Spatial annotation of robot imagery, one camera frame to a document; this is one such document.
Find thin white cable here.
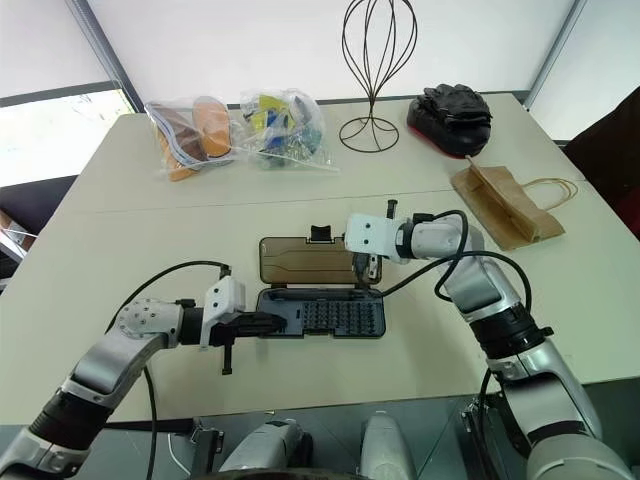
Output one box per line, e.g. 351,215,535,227
166,432,194,472

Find dark red chair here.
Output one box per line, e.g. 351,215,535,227
562,84,640,236

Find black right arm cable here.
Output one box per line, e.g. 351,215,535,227
380,209,532,321

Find black gloves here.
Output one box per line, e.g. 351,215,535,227
422,83,495,132

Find grey window frame post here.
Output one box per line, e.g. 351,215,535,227
64,0,144,115
522,0,589,109

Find orange shoe insole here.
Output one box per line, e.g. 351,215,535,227
192,96,233,159

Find black wire hat stand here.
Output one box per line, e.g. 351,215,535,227
338,0,419,151

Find black furniture piece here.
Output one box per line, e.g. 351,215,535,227
0,174,76,236

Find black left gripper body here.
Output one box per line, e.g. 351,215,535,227
209,312,247,376

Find black screwdriver bit case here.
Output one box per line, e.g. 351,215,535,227
253,224,387,342

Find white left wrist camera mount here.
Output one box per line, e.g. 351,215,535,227
198,276,247,353

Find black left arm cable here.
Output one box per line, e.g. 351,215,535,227
103,259,232,446

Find clear bag with small items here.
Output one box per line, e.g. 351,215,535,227
234,88,341,176

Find black and red pouch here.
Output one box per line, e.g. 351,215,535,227
405,97,494,161

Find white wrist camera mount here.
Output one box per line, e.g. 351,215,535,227
343,213,401,261
198,276,247,353

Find clear bag with insoles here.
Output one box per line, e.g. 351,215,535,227
144,95,236,182

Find silver rounded robot leg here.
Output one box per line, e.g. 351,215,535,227
359,412,419,480
219,419,315,476

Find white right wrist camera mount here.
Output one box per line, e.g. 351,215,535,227
343,213,401,261

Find brown paper bag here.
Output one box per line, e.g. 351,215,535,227
449,158,581,252

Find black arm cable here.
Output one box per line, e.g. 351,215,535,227
103,259,232,446
380,209,532,321

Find metal table clamp bracket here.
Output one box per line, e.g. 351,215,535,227
188,418,227,476
460,394,502,437

